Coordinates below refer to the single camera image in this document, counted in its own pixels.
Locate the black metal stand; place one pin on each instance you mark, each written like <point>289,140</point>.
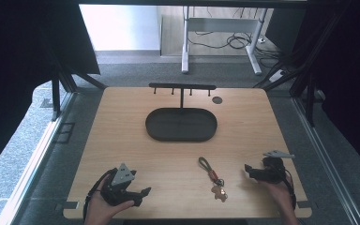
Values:
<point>55,97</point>
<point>309,93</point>

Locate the black curtain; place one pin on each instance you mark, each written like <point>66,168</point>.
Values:
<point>350,78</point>
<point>18,62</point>

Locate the person's right hand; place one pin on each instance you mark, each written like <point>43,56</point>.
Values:
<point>282,197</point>

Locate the white power strip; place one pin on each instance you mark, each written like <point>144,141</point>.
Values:
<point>276,76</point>

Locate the white desk frame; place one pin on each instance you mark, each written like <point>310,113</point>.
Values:
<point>222,24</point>

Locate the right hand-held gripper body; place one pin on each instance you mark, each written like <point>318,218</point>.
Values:
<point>273,173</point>

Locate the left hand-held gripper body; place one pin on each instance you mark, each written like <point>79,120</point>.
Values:
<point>122,178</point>

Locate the round grey table hole cap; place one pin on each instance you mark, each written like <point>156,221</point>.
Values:
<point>217,100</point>

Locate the black key rack with tray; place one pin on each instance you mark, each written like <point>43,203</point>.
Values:
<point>181,124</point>

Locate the aluminium floor rail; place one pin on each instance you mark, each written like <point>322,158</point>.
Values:
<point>322,156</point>
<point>34,162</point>

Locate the person's left hand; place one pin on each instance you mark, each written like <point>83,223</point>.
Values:
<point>98,209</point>

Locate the dark floor hatch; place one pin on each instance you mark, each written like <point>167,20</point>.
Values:
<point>64,132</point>

